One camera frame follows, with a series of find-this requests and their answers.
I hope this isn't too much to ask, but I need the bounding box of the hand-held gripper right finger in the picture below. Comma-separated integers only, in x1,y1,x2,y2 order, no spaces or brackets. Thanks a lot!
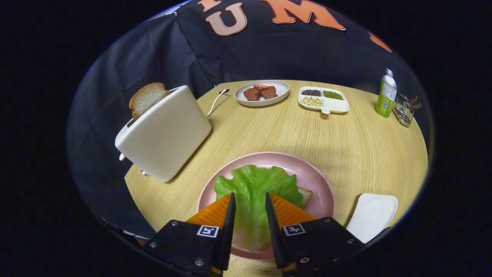
265,192,366,277

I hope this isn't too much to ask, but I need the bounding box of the white toaster cable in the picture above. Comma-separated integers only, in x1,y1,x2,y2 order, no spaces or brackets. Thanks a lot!
205,89,227,118

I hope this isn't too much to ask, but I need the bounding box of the green drink bottle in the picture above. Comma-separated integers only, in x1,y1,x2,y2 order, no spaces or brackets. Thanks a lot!
375,68,398,118

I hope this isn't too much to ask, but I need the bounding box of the pink plate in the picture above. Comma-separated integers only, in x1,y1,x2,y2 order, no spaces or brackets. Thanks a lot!
197,152,336,261

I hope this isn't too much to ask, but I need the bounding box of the round white plate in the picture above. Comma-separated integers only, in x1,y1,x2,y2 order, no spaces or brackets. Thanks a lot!
234,80,290,107

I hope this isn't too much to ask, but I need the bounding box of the green lettuce leaf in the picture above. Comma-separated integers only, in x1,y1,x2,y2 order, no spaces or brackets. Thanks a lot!
214,165,304,250

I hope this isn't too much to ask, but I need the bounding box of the toasted brown-crust bread slice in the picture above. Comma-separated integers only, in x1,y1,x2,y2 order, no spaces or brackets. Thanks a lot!
128,82,170,120

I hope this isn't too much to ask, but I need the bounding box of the square white bread slice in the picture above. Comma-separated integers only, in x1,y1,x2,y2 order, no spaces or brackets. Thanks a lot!
296,187,313,209

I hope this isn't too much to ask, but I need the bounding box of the white toaster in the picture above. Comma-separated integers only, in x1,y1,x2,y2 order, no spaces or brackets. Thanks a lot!
115,85,212,183

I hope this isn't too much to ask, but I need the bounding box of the metal wire rack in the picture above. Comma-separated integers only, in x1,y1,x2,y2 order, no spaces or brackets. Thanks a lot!
393,92,422,127

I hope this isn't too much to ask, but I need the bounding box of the white rectangular plate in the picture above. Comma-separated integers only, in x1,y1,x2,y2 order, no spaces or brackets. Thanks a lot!
346,193,399,244

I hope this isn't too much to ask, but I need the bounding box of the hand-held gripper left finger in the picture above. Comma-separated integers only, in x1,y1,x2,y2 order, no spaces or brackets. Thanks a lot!
142,192,236,277

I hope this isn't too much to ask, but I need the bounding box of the white divided dish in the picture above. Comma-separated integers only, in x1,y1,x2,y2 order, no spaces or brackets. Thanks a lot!
298,86,350,115

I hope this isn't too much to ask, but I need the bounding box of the black backdrop cloth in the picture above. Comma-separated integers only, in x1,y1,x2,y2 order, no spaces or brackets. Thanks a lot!
66,0,431,241

